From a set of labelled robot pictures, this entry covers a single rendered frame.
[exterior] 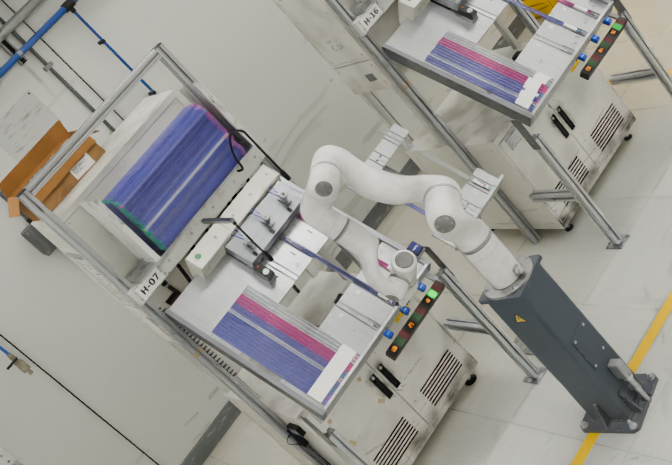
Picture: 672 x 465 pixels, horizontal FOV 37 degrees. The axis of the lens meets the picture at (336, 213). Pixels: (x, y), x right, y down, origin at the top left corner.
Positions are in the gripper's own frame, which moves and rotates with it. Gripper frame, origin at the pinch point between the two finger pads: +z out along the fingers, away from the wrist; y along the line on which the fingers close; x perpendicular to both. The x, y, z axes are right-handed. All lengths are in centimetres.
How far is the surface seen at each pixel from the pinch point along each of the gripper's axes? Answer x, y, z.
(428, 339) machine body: -3, 12, 59
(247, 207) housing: 71, 0, 2
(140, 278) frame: 83, -46, -4
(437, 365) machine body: -11, 7, 67
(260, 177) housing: 75, 14, 2
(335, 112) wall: 135, 134, 154
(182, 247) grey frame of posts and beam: 80, -27, 1
